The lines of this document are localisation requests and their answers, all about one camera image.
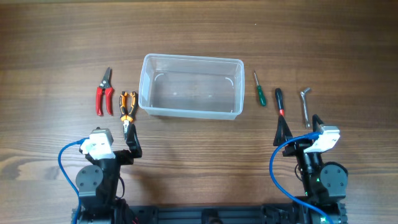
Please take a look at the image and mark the green handled screwdriver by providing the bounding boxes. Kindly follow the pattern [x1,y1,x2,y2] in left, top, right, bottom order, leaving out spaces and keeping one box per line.
[253,70,267,106]

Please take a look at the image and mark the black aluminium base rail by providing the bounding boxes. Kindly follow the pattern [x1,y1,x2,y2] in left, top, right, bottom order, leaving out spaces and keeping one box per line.
[71,203,348,224]

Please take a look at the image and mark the orange black long-nose pliers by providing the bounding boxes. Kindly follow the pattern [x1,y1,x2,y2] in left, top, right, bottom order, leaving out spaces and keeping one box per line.
[119,91,138,140]

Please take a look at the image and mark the left blue cable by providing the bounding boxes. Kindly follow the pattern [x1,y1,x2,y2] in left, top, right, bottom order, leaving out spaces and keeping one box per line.
[57,138,91,224]

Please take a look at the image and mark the red handled pruning shears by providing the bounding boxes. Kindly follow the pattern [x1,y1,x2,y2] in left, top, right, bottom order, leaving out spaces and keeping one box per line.
[95,67,114,116]

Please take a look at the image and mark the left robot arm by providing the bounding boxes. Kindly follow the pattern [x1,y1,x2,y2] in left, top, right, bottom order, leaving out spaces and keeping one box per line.
[72,124,142,224]

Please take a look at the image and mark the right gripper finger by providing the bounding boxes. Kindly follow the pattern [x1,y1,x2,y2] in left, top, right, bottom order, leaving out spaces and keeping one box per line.
[312,114,324,133]
[273,115,293,146]

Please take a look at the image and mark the right blue cable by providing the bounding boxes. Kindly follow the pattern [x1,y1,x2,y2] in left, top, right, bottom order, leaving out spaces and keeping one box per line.
[269,131,335,224]

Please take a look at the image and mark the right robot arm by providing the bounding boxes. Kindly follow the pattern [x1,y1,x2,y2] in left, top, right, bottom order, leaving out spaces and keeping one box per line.
[264,115,348,223]

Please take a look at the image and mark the blue cable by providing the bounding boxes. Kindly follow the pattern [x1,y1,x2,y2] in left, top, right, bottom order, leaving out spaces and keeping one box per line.
[57,138,91,224]
[269,131,335,224]

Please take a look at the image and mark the silver L-shaped socket wrench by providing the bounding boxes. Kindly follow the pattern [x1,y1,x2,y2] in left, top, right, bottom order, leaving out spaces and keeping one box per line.
[300,87,311,129]

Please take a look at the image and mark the clear plastic container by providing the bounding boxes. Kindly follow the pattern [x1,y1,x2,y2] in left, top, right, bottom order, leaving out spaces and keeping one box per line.
[139,54,245,120]

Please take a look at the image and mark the black red handled screwdriver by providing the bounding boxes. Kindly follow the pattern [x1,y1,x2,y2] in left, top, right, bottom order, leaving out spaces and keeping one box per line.
[275,88,285,116]

